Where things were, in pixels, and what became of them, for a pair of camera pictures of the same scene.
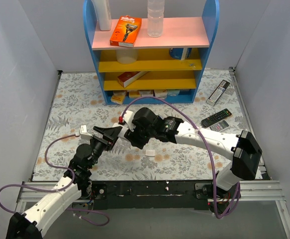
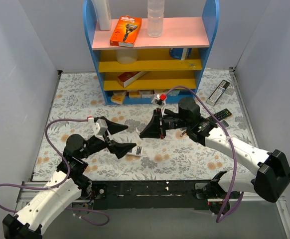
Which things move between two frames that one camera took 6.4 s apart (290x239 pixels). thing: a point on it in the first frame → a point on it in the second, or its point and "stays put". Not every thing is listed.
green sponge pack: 173,92 stays put
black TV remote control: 216,117 stays put
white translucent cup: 126,56 stays put
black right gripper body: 126,132 → 161,125
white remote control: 123,130 → 137,150
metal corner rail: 231,71 stays put
